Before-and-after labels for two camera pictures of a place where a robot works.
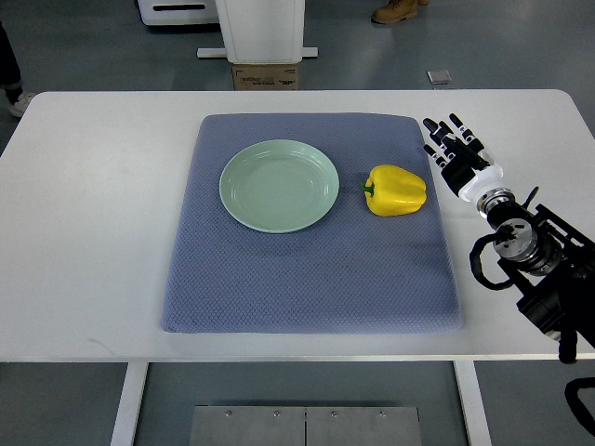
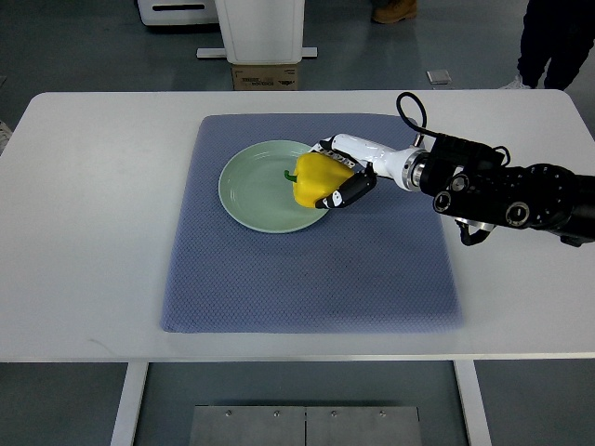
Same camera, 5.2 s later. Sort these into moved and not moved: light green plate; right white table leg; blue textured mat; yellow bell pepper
Moved: yellow bell pepper
Not moved: blue textured mat; light green plate; right white table leg
